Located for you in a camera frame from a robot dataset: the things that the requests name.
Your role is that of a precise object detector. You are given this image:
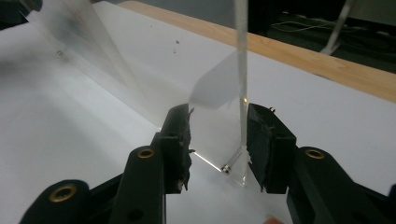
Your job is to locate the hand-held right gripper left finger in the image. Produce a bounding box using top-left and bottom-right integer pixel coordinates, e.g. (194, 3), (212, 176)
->
(151, 103), (196, 194)

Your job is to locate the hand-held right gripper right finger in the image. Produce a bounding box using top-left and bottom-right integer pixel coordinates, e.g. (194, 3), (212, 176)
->
(247, 103), (298, 194)

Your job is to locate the metal frame peg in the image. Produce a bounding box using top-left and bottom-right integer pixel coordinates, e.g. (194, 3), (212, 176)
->
(220, 146), (243, 175)

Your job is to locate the clear acrylic frame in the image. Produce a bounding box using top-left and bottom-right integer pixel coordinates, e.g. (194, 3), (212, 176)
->
(24, 0), (250, 188)

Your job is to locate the white board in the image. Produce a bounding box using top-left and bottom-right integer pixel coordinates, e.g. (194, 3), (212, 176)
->
(0, 0), (396, 224)

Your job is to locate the white cable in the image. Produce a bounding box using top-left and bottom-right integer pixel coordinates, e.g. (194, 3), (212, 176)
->
(270, 20), (370, 35)

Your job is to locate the white metal desk frame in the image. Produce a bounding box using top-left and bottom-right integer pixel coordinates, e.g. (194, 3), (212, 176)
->
(319, 0), (357, 56)

